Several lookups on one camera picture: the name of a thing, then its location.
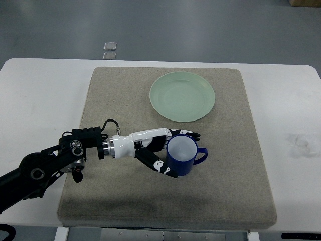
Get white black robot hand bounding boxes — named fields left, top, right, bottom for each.
left=103, top=128, right=200, bottom=178

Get blue mug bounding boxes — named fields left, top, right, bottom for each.
left=166, top=134, right=208, bottom=176

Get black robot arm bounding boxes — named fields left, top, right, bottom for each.
left=1, top=127, right=108, bottom=211

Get green plate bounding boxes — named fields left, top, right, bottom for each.
left=149, top=71, right=216, bottom=122

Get lower floor socket plate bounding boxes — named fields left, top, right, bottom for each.
left=103, top=52, right=116, bottom=60

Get floor socket plate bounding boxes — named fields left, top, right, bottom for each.
left=103, top=52, right=116, bottom=60
left=103, top=42, right=117, bottom=51

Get upper floor socket plate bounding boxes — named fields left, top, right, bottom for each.
left=103, top=42, right=117, bottom=51

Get beige felt mat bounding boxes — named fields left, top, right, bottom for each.
left=57, top=67, right=277, bottom=230

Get cardboard box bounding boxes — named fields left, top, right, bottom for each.
left=289, top=0, right=321, bottom=7

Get metal table frame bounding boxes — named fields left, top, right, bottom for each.
left=54, top=227, right=260, bottom=240

